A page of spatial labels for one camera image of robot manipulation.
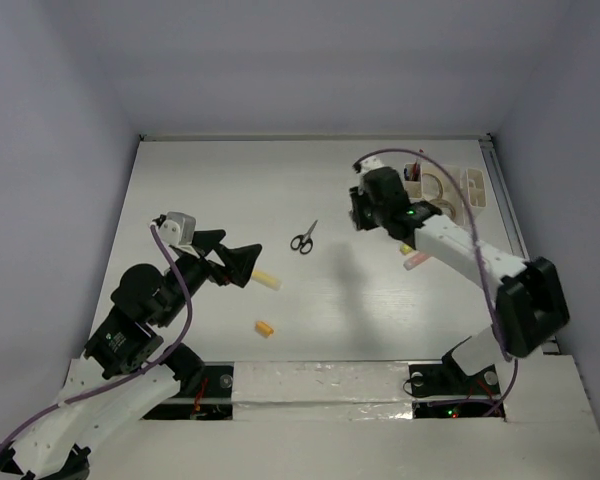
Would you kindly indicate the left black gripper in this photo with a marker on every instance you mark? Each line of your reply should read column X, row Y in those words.
column 239, row 261

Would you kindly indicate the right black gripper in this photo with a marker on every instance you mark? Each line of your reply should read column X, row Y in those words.
column 359, row 200

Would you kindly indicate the black handled scissors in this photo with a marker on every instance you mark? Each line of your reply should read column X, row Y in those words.
column 303, row 243

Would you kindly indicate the beige masking tape roll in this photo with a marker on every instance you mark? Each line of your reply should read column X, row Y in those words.
column 432, row 186

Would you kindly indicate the clear tape roll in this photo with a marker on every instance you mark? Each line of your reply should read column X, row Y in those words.
column 447, row 208

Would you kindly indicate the white perforated organizer basket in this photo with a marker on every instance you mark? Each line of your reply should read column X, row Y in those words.
column 468, row 183

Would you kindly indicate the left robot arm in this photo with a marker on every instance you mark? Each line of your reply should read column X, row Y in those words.
column 134, row 360

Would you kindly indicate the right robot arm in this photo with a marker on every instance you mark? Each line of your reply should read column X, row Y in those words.
column 524, row 297

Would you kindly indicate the yellow highlighter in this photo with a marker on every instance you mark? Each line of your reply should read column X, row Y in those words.
column 267, row 280

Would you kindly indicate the pink highlighter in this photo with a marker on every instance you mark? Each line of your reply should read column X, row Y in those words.
column 415, row 260

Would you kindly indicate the orange highlighter cap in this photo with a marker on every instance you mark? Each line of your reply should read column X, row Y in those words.
column 263, row 329

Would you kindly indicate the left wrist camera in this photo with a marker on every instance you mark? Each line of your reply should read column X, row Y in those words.
column 176, row 229

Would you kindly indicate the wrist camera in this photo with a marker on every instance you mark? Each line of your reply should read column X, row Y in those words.
column 176, row 229
column 370, row 164

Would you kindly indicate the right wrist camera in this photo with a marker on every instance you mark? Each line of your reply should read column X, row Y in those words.
column 370, row 164

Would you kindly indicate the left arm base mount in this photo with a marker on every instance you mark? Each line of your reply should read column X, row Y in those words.
column 211, row 400

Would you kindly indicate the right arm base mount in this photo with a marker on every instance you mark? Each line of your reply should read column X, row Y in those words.
column 437, row 394

